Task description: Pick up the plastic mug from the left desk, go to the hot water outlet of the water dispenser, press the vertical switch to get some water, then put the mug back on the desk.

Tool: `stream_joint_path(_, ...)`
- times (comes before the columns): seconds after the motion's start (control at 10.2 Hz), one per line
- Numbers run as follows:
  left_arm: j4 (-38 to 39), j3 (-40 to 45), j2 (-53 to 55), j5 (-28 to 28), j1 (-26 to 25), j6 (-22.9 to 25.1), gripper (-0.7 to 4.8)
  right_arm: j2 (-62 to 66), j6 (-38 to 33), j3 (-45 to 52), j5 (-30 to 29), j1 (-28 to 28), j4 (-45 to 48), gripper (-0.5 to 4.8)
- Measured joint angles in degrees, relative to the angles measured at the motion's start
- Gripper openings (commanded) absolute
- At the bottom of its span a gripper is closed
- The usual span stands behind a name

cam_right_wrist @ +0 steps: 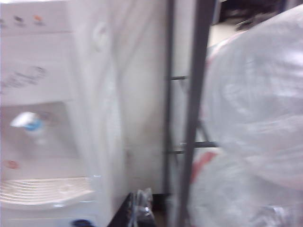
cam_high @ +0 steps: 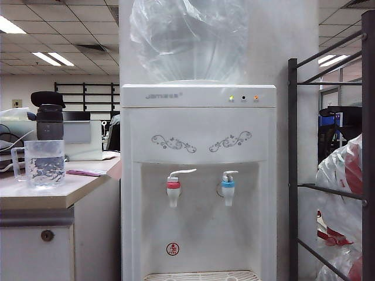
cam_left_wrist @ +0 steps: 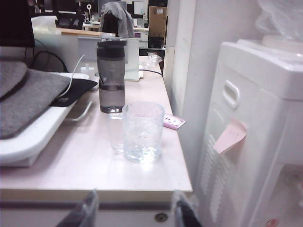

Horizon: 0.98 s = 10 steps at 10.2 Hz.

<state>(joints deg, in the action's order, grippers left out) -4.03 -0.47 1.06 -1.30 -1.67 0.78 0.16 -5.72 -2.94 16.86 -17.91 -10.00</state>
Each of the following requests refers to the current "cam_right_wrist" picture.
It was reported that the bagged water jug red label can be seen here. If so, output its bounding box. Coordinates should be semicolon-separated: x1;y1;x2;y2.
203;4;303;185
189;151;303;227

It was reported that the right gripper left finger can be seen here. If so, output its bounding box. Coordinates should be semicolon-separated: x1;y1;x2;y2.
113;192;138;227

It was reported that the dark grey metal rack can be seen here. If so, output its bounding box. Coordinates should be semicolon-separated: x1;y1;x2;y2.
163;0;222;227

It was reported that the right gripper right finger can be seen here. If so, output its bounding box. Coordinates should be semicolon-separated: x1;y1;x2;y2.
136;188;155;227

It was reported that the white water dispenser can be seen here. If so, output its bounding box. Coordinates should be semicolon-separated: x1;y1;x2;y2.
0;0;130;227

